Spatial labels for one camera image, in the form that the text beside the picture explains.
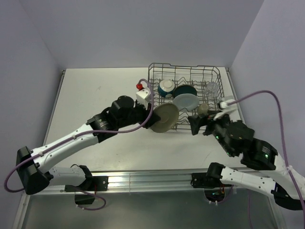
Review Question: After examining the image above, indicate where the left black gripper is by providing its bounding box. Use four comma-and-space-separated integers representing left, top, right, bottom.
117, 99, 160, 129

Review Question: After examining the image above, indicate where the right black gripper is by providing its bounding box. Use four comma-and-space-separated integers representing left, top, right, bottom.
187, 109, 236, 156

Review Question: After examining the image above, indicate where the olive ceramic mug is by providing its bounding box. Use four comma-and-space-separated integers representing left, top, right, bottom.
197, 103, 209, 115

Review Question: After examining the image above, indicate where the beige ceramic plate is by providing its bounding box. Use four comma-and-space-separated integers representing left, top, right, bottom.
151, 103, 179, 133

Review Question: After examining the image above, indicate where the teal white ceramic bowl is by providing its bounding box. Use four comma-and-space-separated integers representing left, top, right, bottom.
158, 80, 175, 98

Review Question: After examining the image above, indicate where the teal ceramic plate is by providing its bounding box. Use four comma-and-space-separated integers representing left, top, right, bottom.
173, 84, 197, 98

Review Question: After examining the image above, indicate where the clear glass tumbler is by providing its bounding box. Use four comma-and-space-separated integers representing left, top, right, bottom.
203, 82, 219, 97

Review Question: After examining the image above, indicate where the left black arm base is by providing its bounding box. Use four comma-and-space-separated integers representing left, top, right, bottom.
64, 176, 109, 211

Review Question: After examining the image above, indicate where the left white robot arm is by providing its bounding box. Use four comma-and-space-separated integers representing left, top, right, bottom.
16, 95, 161, 195

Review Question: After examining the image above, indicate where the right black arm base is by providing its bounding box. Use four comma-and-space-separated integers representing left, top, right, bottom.
190, 172, 234, 205

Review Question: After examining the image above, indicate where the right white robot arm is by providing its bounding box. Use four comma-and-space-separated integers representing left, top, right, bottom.
188, 114, 305, 210

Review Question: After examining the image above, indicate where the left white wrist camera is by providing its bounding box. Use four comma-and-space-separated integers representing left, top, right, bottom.
136, 83, 151, 109

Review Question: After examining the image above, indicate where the grey wire dish rack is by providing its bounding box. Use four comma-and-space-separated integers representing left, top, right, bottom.
148, 63, 225, 133

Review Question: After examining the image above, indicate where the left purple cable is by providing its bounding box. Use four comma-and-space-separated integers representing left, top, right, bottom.
4, 78, 155, 193

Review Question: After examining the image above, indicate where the purple cable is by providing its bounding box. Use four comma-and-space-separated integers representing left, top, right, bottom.
228, 90, 305, 210
4, 78, 155, 193

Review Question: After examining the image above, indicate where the aluminium mounting rail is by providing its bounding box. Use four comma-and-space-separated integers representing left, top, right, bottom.
22, 168, 275, 195

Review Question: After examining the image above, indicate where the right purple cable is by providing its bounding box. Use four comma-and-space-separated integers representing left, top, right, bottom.
228, 90, 305, 210

